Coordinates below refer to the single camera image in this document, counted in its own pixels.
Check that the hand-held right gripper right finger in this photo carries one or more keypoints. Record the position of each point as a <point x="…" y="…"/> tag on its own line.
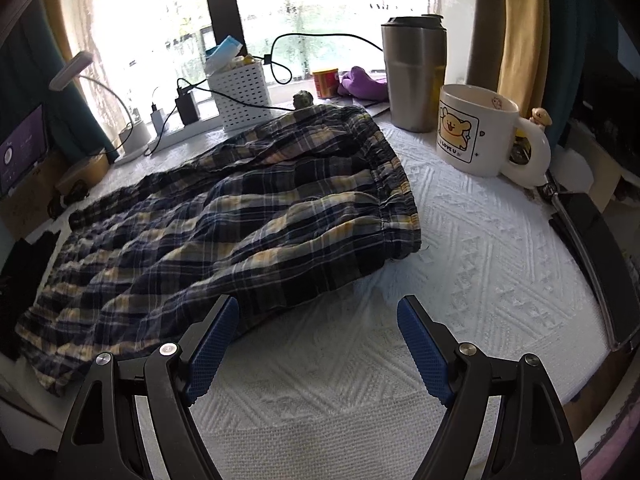
<point x="425" y="350"/>

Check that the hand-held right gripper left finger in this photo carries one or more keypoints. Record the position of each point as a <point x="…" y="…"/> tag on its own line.
<point x="215" y="345"/>

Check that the plaid pants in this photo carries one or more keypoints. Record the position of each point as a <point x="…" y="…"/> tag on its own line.
<point x="225" y="220"/>

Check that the white textured table cloth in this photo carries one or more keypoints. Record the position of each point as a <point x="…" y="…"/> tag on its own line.
<point x="500" y="270"/>

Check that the black flat case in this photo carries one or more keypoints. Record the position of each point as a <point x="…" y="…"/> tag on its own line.
<point x="595" y="245"/>

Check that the small black bundle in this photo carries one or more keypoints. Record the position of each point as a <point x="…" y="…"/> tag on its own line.
<point x="65" y="200"/>

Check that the black cloth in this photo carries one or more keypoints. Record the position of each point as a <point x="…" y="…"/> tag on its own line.
<point x="20" y="270"/>

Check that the yellow food container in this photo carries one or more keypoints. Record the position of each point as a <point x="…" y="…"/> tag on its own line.
<point x="85" y="172"/>

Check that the white power strip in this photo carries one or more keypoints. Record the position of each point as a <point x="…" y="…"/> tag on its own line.
<point x="197" y="127"/>

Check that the white bear print mug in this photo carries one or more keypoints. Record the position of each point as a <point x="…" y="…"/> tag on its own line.
<point x="480" y="135"/>

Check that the cardboard box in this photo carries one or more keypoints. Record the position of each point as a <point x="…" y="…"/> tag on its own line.
<point x="30" y="210"/>

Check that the white charger plug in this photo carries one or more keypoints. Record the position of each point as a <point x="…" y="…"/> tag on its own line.
<point x="157" y="119"/>

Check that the black charger plug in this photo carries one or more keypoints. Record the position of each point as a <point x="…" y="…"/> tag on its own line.
<point x="187" y="110"/>

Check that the loose papers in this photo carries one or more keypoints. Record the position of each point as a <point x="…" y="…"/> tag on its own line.
<point x="377" y="105"/>

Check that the white perforated basket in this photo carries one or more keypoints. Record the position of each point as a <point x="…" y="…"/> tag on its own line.
<point x="240" y="95"/>

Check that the small yellow figurine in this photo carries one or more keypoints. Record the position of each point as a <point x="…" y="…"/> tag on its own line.
<point x="542" y="117"/>

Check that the small grey-green stone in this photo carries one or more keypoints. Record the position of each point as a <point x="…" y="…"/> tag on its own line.
<point x="303" y="100"/>

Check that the steel travel tumbler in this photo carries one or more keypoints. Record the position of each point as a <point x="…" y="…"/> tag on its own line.
<point x="412" y="85"/>

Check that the tablet with purple screen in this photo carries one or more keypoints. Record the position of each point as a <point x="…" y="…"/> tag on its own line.
<point x="22" y="155"/>

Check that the purple cloth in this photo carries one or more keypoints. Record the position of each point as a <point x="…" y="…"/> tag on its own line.
<point x="362" y="84"/>

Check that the small orange can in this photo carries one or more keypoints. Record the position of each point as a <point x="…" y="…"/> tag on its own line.
<point x="326" y="85"/>

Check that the blue packet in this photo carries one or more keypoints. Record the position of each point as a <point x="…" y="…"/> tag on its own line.
<point x="225" y="52"/>

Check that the white desk lamp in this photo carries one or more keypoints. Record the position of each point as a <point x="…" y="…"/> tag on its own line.
<point x="70" y="72"/>

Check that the teal curtain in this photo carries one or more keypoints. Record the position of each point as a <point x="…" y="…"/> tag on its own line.
<point x="575" y="35"/>
<point x="30" y="75"/>

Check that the yellow curtain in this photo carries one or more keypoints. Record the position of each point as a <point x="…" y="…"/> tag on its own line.
<point x="520" y="35"/>
<point x="57" y="25"/>

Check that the dark window post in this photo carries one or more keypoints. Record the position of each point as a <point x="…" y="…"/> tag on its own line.
<point x="220" y="0"/>

